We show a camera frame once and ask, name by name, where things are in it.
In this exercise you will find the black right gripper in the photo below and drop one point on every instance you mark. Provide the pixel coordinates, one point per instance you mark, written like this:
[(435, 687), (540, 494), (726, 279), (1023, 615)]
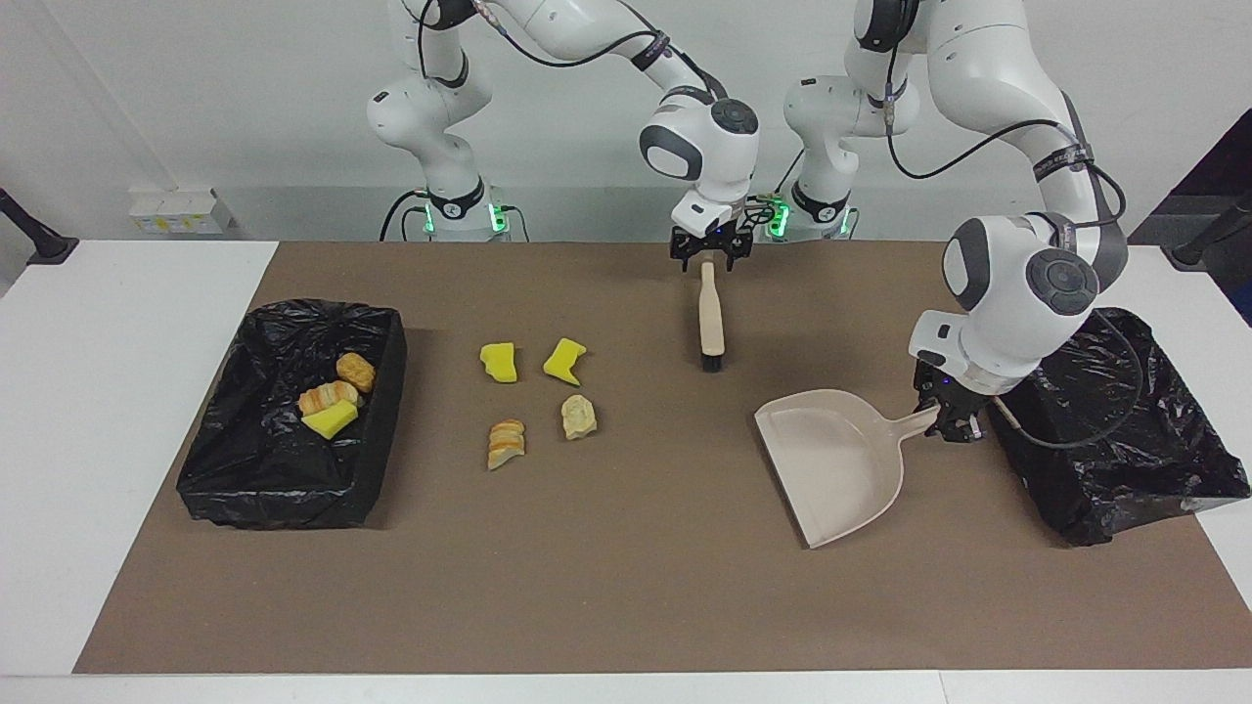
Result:
[(709, 244)]

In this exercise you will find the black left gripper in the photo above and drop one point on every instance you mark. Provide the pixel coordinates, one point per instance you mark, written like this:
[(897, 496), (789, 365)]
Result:
[(954, 399)]

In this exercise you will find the beige hand brush black bristles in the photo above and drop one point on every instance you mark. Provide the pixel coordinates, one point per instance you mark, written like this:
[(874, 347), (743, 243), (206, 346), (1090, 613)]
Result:
[(711, 323)]

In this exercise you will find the beige plastic dustpan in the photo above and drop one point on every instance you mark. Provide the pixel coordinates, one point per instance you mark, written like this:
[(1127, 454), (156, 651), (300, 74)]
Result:
[(831, 460)]

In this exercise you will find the notched yellow sponge piece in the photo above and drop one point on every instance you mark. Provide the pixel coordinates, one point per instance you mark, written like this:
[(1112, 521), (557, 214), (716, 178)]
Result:
[(563, 362)]

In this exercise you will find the pale bread chunk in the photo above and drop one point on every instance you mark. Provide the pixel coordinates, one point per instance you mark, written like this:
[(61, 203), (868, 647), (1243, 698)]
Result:
[(577, 418)]

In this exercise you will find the blocky yellow sponge piece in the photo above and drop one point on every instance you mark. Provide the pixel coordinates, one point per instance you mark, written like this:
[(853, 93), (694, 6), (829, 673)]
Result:
[(501, 364)]

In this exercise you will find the striped croissant piece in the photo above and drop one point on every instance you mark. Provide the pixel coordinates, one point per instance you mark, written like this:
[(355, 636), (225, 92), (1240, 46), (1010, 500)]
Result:
[(328, 397), (506, 445)]

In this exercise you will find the round brown bread roll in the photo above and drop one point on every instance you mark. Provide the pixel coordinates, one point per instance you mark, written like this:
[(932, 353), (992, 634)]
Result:
[(356, 373)]

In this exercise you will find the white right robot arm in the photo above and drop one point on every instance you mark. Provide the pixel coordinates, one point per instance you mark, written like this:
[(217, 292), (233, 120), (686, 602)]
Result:
[(699, 156)]

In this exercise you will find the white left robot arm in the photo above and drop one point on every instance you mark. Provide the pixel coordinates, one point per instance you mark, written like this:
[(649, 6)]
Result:
[(1017, 293)]

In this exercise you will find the bin lined with black bag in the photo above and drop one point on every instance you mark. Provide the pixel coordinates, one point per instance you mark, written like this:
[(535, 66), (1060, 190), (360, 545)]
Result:
[(1125, 460), (284, 469)]

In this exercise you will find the brown table mat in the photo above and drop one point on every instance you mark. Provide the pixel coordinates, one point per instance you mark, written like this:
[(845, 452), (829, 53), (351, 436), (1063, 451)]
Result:
[(587, 606)]

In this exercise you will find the dark partition panel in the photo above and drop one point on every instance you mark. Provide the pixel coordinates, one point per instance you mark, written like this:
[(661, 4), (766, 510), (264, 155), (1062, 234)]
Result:
[(1228, 166)]

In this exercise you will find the white wall socket box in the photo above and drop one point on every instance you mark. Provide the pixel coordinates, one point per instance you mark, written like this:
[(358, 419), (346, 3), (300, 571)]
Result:
[(181, 213)]

